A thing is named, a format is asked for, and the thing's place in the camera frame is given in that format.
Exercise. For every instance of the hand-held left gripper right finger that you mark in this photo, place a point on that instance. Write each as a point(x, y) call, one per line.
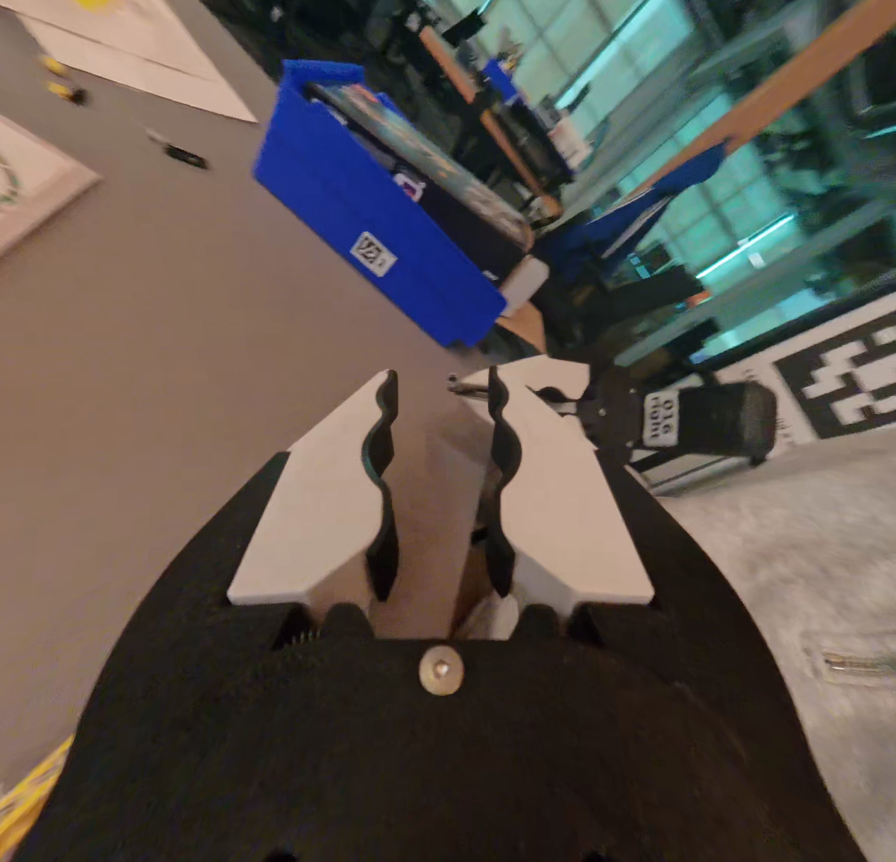
point(567, 526)

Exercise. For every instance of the yellow black lego piece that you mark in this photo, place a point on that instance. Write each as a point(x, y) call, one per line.
point(68, 93)

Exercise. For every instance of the blue plastic storage bin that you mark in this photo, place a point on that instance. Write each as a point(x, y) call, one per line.
point(364, 204)

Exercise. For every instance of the wooden background table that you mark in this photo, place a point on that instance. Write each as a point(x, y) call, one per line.
point(483, 113)

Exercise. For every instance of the person's grey fleece jacket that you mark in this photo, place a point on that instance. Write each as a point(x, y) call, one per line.
point(805, 561)

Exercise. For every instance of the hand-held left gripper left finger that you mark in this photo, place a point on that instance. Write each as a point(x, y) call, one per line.
point(308, 519)

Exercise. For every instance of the yellow printed booklet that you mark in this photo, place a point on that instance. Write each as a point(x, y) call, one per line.
point(28, 799)

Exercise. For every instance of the long wooden beam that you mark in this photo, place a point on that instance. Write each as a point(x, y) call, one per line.
point(784, 92)

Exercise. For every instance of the black white marker board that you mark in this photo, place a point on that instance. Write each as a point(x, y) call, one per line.
point(833, 379)

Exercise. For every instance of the blue background chair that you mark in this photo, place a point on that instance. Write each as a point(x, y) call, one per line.
point(630, 211)

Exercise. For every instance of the small yellow lego piece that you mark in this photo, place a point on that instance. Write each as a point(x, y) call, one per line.
point(54, 66)

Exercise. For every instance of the small black lego piece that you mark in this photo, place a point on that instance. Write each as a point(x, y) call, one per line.
point(186, 157)

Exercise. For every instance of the white sheet green print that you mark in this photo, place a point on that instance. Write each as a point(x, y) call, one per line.
point(35, 176)

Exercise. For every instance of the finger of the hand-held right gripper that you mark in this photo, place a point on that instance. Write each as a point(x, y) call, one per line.
point(539, 372)

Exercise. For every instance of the white instruction sheet yellow patch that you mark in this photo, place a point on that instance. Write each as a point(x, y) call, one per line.
point(91, 15)

